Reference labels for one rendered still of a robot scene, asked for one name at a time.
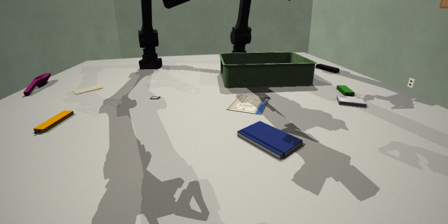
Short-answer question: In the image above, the blue notebook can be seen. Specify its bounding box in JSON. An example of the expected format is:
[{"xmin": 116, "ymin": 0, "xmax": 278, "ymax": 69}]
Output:
[{"xmin": 237, "ymin": 121, "xmax": 303, "ymax": 160}]

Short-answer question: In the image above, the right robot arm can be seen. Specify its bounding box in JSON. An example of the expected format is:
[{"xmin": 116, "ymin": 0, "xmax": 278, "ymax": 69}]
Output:
[{"xmin": 138, "ymin": 0, "xmax": 162, "ymax": 64}]

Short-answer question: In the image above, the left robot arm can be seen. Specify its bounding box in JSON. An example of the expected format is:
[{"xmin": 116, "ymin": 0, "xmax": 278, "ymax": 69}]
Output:
[{"xmin": 230, "ymin": 0, "xmax": 251, "ymax": 53}]

